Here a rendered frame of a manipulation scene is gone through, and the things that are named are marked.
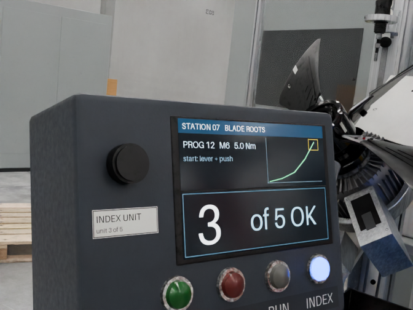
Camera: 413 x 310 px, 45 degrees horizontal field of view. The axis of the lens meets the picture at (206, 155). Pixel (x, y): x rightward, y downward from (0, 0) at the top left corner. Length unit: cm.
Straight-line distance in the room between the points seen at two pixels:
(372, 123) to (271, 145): 114
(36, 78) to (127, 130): 614
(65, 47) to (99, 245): 630
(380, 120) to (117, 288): 128
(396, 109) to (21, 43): 534
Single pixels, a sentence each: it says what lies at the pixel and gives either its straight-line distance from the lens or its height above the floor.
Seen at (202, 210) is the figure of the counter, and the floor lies 117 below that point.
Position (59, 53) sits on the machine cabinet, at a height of 149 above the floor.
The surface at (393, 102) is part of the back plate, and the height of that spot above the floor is 128.
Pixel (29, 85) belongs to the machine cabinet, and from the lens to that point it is 646.
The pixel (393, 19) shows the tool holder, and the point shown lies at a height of 145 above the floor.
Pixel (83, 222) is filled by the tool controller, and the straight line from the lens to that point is 35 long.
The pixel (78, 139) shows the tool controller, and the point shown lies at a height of 122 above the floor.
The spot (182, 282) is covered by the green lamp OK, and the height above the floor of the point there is 113.
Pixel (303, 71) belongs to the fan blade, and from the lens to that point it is 147.
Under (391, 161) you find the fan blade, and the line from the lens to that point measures 106.
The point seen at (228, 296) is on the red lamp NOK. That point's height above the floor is 111.
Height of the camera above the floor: 127
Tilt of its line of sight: 8 degrees down
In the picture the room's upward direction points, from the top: 6 degrees clockwise
